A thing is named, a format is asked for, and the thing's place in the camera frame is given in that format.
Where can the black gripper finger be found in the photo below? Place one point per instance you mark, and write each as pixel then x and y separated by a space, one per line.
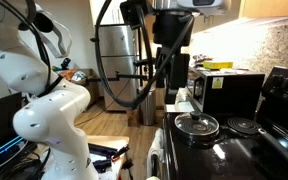
pixel 160 66
pixel 179 71

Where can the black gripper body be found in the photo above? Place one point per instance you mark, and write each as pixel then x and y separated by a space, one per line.
pixel 170 30

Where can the glass lid with black knob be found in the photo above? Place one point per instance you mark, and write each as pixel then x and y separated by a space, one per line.
pixel 197 126

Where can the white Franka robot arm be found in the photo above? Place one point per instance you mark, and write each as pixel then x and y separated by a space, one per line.
pixel 50 113

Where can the yellow box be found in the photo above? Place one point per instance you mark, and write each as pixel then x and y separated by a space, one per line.
pixel 217 65

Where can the steel trash can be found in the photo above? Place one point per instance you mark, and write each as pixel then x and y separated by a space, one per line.
pixel 149 106

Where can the stainless steel refrigerator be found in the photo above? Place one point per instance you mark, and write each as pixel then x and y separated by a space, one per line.
pixel 117 43

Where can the cream hanging towel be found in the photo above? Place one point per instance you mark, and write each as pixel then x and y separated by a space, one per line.
pixel 155 146

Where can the small coil burner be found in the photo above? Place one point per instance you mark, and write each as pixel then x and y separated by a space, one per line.
pixel 242 126

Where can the wooden table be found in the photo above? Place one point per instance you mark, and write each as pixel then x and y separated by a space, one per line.
pixel 110 140

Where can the black and red hand tool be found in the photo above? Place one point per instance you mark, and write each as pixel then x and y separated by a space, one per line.
pixel 120 152

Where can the black electric stove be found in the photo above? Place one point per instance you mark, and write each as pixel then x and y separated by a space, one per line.
pixel 217 160

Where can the black computer monitor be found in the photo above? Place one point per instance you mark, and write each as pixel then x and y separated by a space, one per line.
pixel 0 116

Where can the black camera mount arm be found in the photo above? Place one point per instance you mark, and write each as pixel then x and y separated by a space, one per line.
pixel 130 77

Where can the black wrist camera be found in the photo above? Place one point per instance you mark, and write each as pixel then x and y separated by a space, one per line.
pixel 130 13

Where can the white wall cabinet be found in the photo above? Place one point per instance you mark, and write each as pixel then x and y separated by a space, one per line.
pixel 114 13

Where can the wooden wall cabinet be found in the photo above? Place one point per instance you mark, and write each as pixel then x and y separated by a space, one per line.
pixel 270 8

